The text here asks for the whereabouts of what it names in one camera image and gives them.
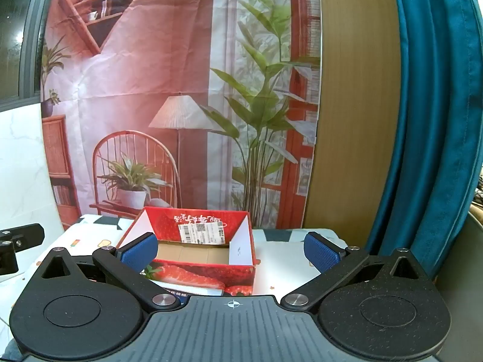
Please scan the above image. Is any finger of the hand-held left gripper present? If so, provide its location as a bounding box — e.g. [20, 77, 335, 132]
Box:
[0, 223, 45, 252]
[0, 240, 19, 276]

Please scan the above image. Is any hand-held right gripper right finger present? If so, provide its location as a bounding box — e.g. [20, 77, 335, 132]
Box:
[280, 231, 429, 313]

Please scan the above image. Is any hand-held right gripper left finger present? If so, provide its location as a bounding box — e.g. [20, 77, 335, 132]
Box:
[38, 232, 182, 312]

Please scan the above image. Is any red strawberry print cardboard box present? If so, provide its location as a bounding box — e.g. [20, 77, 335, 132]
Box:
[115, 207, 257, 298]

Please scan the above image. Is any teal curtain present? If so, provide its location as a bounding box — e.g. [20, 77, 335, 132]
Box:
[364, 0, 483, 276]

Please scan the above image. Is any wooden wall panel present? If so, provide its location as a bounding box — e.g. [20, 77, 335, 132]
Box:
[304, 0, 402, 230]

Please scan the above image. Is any room scene wall tapestry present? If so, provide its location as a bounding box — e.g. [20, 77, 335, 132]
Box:
[40, 0, 321, 230]

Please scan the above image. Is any dark window with grey frame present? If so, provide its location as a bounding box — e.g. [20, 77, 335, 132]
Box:
[0, 0, 57, 103]

